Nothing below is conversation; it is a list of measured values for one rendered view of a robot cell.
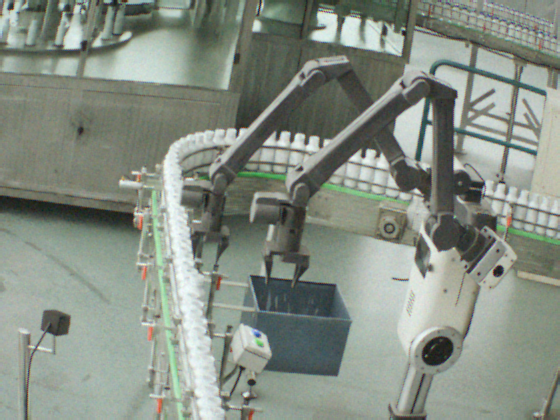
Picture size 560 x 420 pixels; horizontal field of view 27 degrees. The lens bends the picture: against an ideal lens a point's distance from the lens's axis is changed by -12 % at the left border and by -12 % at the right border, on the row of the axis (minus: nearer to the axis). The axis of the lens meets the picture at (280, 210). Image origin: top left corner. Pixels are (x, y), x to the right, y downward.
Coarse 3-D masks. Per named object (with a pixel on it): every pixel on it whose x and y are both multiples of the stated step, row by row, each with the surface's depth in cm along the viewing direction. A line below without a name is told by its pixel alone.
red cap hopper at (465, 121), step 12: (480, 0) 982; (504, 0) 977; (552, 0) 1028; (540, 12) 973; (468, 72) 1004; (552, 72) 1046; (468, 84) 1007; (552, 84) 990; (468, 96) 1011; (480, 96) 1073; (468, 108) 1014; (492, 108) 1009; (528, 108) 1067; (468, 120) 1017; (504, 120) 1071; (528, 120) 1005; (456, 132) 1081; (492, 132) 1016; (504, 132) 1014; (540, 132) 1065; (456, 144) 1025
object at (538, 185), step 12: (552, 96) 749; (552, 108) 723; (552, 120) 726; (552, 132) 728; (540, 144) 774; (552, 144) 730; (540, 156) 761; (552, 156) 733; (540, 168) 739; (552, 168) 735; (540, 180) 739; (552, 180) 737; (540, 192) 741; (552, 192) 739; (552, 204) 742; (528, 276) 759; (540, 276) 758
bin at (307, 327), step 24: (264, 288) 437; (288, 288) 438; (312, 288) 439; (336, 288) 439; (264, 312) 406; (288, 312) 441; (312, 312) 442; (336, 312) 434; (288, 336) 411; (312, 336) 412; (336, 336) 413; (216, 360) 417; (288, 360) 414; (312, 360) 415; (336, 360) 416
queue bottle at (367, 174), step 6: (372, 150) 528; (366, 156) 527; (372, 156) 526; (366, 162) 526; (372, 162) 526; (366, 168) 526; (360, 174) 529; (366, 174) 527; (372, 174) 528; (366, 180) 528; (372, 180) 529; (360, 186) 530; (366, 186) 529
